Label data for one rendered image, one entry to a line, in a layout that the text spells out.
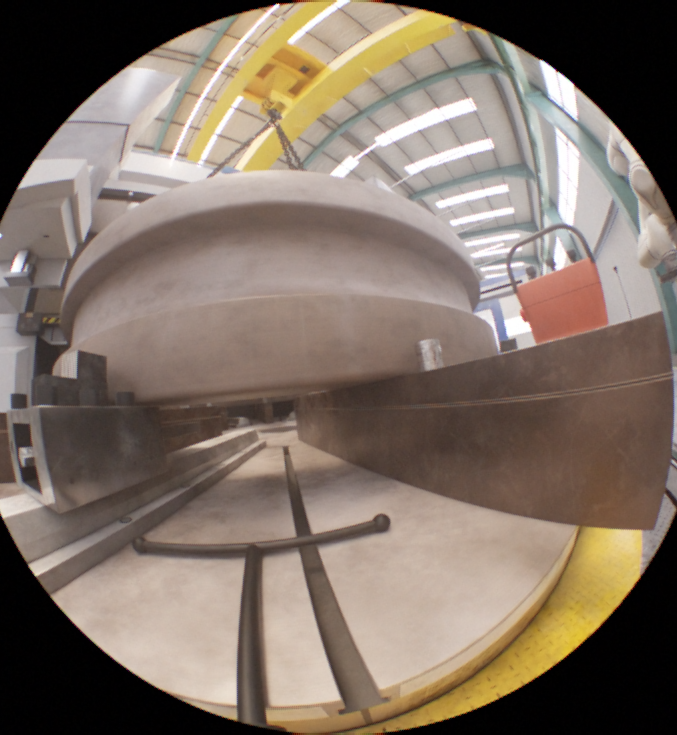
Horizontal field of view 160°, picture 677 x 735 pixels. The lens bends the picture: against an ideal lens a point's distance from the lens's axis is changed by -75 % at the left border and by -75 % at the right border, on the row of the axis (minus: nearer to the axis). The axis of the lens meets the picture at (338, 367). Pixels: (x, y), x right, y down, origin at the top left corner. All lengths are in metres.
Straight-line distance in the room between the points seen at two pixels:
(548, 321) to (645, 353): 0.21
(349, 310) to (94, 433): 0.78
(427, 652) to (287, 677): 0.17
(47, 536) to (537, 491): 1.05
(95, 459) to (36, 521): 0.24
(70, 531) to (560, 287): 1.15
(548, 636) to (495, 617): 0.39
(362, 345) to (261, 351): 0.29
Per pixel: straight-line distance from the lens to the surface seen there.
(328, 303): 0.73
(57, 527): 0.72
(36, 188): 2.59
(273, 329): 0.68
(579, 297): 0.52
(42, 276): 3.13
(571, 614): 0.84
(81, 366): 0.81
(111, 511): 0.81
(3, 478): 1.84
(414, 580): 0.48
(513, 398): 0.55
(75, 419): 0.64
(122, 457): 0.73
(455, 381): 0.63
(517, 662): 0.74
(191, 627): 0.48
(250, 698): 0.35
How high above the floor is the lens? 0.65
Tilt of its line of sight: 7 degrees up
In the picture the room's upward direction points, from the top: 8 degrees counter-clockwise
